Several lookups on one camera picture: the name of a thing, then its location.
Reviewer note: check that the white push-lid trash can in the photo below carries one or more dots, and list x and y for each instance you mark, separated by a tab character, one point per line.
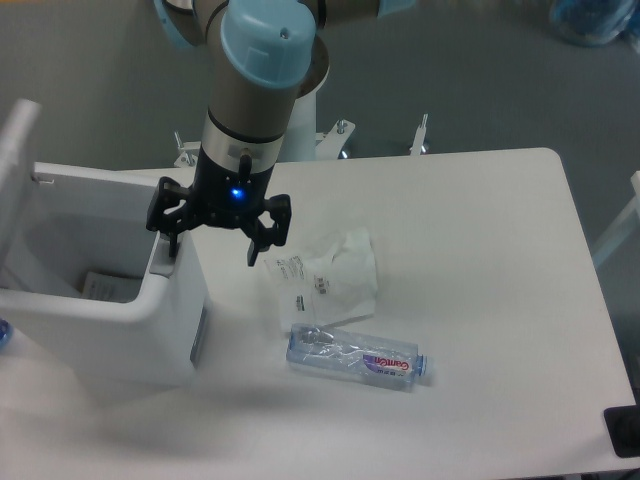
83	276

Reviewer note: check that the blue plastic bag on floor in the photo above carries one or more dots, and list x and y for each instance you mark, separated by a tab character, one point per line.
590	23

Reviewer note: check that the paper trash inside can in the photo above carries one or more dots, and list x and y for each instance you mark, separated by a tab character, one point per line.
109	288

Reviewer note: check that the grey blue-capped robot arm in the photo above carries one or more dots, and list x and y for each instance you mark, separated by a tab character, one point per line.
265	54

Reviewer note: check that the white metal base frame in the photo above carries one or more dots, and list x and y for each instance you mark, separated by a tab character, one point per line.
331	145

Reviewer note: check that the white frame at right edge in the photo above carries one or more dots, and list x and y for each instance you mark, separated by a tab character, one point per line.
619	230

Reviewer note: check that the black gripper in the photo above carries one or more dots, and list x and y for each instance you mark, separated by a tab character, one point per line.
218	198

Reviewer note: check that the crushed clear water bottle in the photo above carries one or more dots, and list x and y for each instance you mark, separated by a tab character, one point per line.
335	353

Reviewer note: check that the crumpled white plastic bag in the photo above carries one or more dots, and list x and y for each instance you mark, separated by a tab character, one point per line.
333	280

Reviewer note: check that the black device at table corner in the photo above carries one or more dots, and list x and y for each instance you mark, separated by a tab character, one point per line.
623	427

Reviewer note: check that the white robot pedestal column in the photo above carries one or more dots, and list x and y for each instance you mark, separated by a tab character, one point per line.
305	115

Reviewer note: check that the blue bottle at left edge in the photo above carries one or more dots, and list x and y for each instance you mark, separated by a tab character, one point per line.
6	332

